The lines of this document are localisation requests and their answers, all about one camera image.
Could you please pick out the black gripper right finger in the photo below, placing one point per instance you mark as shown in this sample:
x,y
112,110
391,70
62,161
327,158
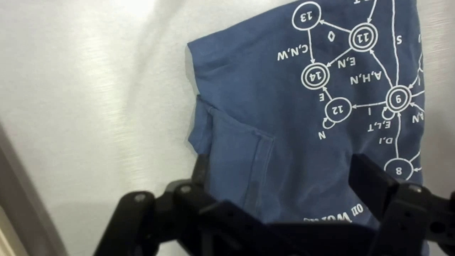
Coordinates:
x,y
412,222

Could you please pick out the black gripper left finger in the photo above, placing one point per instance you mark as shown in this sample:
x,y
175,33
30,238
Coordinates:
x,y
156,222

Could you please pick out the blue printed t-shirt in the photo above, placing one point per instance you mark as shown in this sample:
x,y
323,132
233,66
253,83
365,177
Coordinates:
x,y
284,118

